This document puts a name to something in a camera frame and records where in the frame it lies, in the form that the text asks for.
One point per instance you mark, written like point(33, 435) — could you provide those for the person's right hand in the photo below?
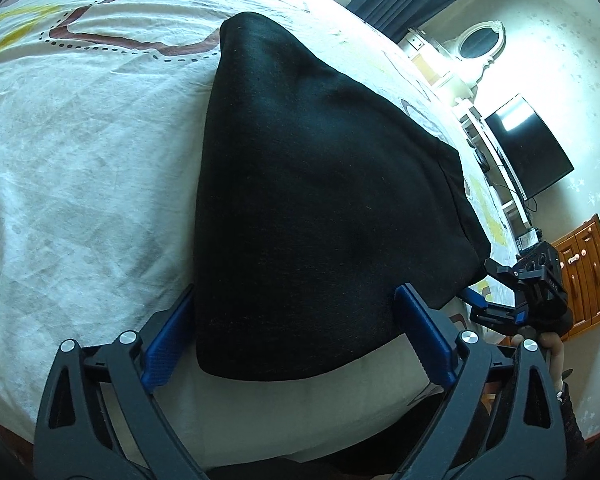
point(555, 347)

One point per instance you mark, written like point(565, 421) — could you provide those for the wooden cabinet with round knobs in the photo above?
point(587, 280)

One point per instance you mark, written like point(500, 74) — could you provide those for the person's right forearm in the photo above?
point(572, 410)

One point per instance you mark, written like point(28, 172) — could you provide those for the white television stand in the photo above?
point(497, 185)

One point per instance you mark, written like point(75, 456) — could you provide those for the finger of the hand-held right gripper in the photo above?
point(500, 269)
point(482, 305)

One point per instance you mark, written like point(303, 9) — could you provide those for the oval mirror with white frame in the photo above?
point(480, 41)

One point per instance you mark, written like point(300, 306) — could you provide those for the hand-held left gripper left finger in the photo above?
point(165, 345)

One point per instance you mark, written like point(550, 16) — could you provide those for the bed with patterned white bedspread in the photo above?
point(90, 160)

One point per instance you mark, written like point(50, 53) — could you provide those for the white dressing table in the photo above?
point(437, 67)

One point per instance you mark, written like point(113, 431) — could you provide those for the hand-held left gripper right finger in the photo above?
point(427, 332)

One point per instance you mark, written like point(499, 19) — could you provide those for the small black device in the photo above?
point(529, 240)

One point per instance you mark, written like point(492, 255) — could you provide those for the black flat television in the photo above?
point(527, 147)

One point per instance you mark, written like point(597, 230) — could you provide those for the black pants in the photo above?
point(320, 185)

